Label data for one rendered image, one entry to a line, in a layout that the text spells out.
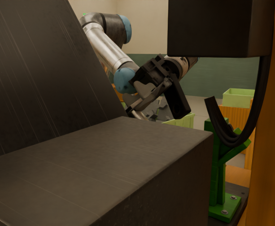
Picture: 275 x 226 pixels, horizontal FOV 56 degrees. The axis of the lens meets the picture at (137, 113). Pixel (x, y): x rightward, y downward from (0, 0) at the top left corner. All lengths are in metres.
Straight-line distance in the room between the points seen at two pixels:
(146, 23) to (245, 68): 3.41
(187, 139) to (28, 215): 0.23
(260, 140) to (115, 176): 0.39
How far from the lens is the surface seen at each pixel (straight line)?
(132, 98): 0.63
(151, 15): 8.88
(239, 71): 7.74
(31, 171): 0.29
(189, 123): 1.71
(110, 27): 1.08
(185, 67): 0.73
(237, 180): 1.09
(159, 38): 8.66
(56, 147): 0.35
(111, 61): 0.83
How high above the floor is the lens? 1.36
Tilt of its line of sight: 13 degrees down
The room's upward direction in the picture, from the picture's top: straight up
